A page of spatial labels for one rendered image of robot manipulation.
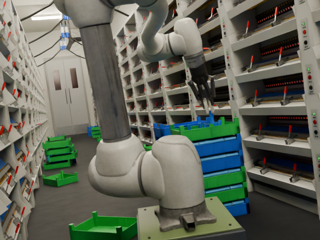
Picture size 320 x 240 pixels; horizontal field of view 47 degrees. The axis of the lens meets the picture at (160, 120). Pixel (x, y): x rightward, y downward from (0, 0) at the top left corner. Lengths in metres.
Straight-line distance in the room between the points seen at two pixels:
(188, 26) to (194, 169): 0.68
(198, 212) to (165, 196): 0.12
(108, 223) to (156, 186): 0.85
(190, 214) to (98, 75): 0.52
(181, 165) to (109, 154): 0.24
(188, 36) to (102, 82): 0.55
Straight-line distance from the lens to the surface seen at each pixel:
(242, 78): 2.14
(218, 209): 1.30
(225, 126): 1.80
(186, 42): 1.59
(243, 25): 2.28
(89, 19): 1.16
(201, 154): 1.76
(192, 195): 1.17
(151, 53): 1.60
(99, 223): 2.02
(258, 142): 2.07
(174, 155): 1.13
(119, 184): 1.22
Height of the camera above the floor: 0.61
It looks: 3 degrees down
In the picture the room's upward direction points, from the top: 8 degrees counter-clockwise
